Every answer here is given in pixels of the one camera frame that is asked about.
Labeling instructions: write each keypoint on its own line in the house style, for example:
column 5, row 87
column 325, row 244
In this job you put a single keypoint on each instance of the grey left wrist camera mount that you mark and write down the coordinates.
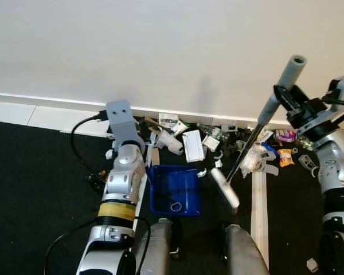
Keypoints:
column 121, row 121

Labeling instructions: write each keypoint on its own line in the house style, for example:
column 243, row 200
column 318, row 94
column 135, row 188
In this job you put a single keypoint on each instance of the small white square box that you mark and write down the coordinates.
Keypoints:
column 210, row 142

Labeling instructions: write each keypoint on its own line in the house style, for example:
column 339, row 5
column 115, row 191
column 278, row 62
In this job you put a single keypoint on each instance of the black floor mat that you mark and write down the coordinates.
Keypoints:
column 23, row 200

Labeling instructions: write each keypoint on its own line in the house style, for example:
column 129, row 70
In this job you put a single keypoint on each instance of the white skirting board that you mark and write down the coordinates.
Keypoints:
column 46, row 117

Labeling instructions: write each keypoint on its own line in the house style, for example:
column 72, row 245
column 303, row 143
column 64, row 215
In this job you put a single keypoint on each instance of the small white printed pack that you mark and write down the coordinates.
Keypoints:
column 168, row 120

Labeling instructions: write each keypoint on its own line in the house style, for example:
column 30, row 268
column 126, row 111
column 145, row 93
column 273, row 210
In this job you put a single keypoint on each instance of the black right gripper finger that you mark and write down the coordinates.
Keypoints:
column 279, row 97

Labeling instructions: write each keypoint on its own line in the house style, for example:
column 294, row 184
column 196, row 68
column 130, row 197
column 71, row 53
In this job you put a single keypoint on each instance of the grey robot left leg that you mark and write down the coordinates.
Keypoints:
column 156, row 249

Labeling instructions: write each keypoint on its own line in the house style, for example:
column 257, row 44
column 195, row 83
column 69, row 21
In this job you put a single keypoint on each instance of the small white scrap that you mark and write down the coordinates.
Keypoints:
column 312, row 265

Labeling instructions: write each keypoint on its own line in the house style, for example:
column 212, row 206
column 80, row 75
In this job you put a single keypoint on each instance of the white plastic bottle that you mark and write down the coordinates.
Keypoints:
column 170, row 142

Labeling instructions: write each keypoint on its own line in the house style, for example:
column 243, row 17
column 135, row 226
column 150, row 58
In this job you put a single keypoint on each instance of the orange snack packet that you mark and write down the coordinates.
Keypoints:
column 286, row 157

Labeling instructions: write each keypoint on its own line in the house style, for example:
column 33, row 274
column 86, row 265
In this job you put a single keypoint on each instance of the grey robot right leg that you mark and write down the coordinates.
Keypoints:
column 245, row 255

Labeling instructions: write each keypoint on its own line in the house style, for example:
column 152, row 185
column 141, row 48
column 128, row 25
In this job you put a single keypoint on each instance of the thin white wooden strip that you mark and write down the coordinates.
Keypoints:
column 153, row 156

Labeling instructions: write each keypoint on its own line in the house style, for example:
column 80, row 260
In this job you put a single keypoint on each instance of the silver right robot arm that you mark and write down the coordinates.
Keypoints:
column 337, row 166

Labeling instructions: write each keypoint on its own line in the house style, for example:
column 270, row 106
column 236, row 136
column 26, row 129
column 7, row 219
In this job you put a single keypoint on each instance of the grey robot leg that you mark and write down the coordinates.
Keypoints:
column 245, row 255
column 156, row 249

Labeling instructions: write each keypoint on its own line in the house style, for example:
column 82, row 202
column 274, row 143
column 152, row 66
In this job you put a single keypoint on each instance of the white carton box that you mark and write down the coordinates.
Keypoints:
column 193, row 146

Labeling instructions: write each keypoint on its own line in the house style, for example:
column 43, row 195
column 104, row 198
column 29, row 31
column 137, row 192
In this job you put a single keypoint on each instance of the small grey plastic piece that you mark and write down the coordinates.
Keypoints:
column 307, row 165

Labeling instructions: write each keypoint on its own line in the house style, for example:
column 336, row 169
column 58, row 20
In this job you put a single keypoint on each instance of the wide pale wooden strip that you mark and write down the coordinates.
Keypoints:
column 259, row 217

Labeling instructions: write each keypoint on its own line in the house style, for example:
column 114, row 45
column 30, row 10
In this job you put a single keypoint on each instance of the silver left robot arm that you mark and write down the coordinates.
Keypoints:
column 121, row 175

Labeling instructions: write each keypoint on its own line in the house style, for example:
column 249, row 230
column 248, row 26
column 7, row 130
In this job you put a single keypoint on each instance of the purple snack packet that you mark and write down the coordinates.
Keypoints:
column 285, row 136

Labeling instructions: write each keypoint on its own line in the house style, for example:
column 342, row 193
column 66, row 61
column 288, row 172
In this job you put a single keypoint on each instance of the blue plastic strip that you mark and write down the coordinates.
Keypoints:
column 270, row 150

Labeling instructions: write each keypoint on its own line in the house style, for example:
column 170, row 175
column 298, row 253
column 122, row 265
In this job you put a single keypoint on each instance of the crumpled clear plastic bag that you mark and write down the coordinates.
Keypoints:
column 251, row 160

